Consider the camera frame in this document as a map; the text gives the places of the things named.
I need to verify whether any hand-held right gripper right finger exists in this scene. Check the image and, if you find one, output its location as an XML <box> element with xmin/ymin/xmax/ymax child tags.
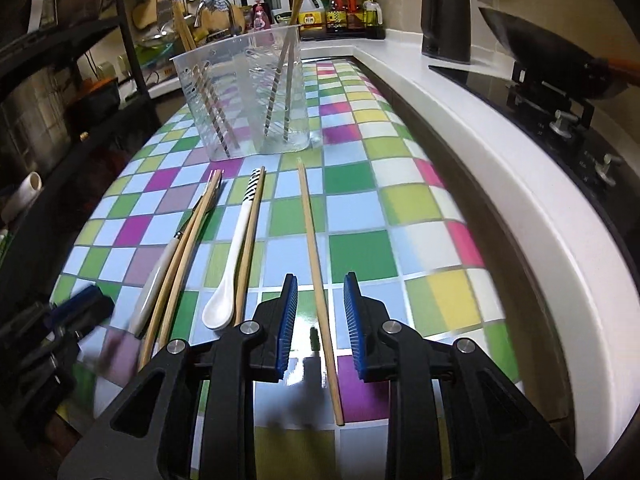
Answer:
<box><xmin>342</xmin><ymin>271</ymin><xmax>586</xmax><ymax>480</ymax></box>

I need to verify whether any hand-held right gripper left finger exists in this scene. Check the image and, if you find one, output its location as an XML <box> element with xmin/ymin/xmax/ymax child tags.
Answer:
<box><xmin>57</xmin><ymin>272</ymin><xmax>300</xmax><ymax>480</ymax></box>

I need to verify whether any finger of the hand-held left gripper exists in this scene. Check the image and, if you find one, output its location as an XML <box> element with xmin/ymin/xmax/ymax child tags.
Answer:
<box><xmin>50</xmin><ymin>284</ymin><xmax>116</xmax><ymax>337</ymax></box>

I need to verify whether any white striped handle spoon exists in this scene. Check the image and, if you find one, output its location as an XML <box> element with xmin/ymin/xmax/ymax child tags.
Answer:
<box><xmin>202</xmin><ymin>167</ymin><xmax>266</xmax><ymax>331</ymax></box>

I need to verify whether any grey handled knife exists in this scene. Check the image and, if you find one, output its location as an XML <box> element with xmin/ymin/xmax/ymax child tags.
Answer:
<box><xmin>129</xmin><ymin>180</ymin><xmax>221</xmax><ymax>337</ymax></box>

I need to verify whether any clear plastic utensil container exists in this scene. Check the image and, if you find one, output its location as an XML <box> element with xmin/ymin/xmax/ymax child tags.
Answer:
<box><xmin>170</xmin><ymin>24</ymin><xmax>312</xmax><ymax>162</ymax></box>

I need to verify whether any white plastic pipe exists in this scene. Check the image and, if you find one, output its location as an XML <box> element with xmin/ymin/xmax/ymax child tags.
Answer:
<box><xmin>0</xmin><ymin>171</ymin><xmax>44</xmax><ymax>222</ymax></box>

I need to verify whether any steel stockpot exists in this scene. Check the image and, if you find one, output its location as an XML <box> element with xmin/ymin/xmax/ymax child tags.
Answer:
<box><xmin>0</xmin><ymin>66</ymin><xmax>67</xmax><ymax>182</ymax></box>

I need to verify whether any black pot orange lid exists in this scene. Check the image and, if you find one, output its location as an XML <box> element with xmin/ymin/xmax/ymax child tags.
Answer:
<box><xmin>66</xmin><ymin>76</ymin><xmax>122</xmax><ymax>117</ymax></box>

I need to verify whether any black shelf rack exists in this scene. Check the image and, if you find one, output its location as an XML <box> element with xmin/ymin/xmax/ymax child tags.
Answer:
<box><xmin>0</xmin><ymin>0</ymin><xmax>162</xmax><ymax>311</ymax></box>

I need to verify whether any black gas stove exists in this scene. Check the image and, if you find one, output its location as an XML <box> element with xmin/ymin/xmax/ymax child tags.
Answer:
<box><xmin>428</xmin><ymin>62</ymin><xmax>640</xmax><ymax>261</ymax></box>

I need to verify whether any pink dish soap bottle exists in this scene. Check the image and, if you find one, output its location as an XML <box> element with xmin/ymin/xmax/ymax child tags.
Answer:
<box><xmin>252</xmin><ymin>1</ymin><xmax>272</xmax><ymax>32</ymax></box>

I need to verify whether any round wooden cutting board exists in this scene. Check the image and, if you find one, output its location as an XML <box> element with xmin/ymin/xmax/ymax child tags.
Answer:
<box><xmin>196</xmin><ymin>4</ymin><xmax>247</xmax><ymax>37</ymax></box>

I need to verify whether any yellow label oil bottle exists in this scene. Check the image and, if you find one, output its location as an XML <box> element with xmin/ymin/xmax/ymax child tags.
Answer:
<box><xmin>300</xmin><ymin>0</ymin><xmax>327</xmax><ymax>32</ymax></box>

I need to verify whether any red cap sauce bottle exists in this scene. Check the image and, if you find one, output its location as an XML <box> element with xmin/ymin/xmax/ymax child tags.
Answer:
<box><xmin>327</xmin><ymin>0</ymin><xmax>347</xmax><ymax>32</ymax></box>

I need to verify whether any chrome faucet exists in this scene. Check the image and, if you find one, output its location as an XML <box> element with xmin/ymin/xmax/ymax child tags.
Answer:
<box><xmin>194</xmin><ymin>0</ymin><xmax>237</xmax><ymax>37</ymax></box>

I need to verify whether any black electric kettle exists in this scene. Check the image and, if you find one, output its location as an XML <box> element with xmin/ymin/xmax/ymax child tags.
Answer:
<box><xmin>420</xmin><ymin>0</ymin><xmax>472</xmax><ymax>65</ymax></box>

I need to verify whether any black spice rack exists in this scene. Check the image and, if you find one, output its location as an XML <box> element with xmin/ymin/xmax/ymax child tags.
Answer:
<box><xmin>295</xmin><ymin>0</ymin><xmax>387</xmax><ymax>42</ymax></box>

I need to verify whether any black wok orange handle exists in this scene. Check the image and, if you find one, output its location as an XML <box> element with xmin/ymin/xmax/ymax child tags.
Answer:
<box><xmin>477</xmin><ymin>4</ymin><xmax>640</xmax><ymax>100</ymax></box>

